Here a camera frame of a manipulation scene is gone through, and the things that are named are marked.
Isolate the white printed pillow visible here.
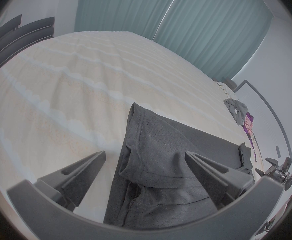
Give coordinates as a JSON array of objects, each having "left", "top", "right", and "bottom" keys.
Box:
[{"left": 216, "top": 81, "right": 234, "bottom": 94}]

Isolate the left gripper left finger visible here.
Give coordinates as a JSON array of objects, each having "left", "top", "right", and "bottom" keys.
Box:
[{"left": 36, "top": 150, "right": 107, "bottom": 211}]

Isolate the bed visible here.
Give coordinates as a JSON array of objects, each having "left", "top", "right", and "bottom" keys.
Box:
[{"left": 0, "top": 31, "right": 292, "bottom": 219}]

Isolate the black chest of drawers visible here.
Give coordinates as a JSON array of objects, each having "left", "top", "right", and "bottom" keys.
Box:
[{"left": 0, "top": 16, "right": 55, "bottom": 72}]

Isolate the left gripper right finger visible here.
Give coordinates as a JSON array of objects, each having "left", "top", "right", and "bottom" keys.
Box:
[{"left": 185, "top": 151, "right": 255, "bottom": 211}]

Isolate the grey knit garment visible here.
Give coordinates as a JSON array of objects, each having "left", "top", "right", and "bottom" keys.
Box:
[{"left": 223, "top": 98, "right": 248, "bottom": 126}]

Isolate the pile of clothes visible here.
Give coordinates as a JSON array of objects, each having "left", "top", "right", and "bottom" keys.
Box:
[{"left": 242, "top": 111, "right": 261, "bottom": 159}]

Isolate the black T-shirt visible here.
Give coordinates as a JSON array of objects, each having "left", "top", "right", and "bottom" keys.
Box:
[{"left": 103, "top": 102, "right": 255, "bottom": 228}]

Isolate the blue-green curtain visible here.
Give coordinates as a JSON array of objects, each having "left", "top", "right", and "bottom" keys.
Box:
[
  {"left": 154, "top": 0, "right": 272, "bottom": 81},
  {"left": 74, "top": 0, "right": 185, "bottom": 41}
]

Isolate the grey bedside table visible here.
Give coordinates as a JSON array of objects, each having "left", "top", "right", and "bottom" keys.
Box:
[{"left": 222, "top": 76, "right": 237, "bottom": 87}]

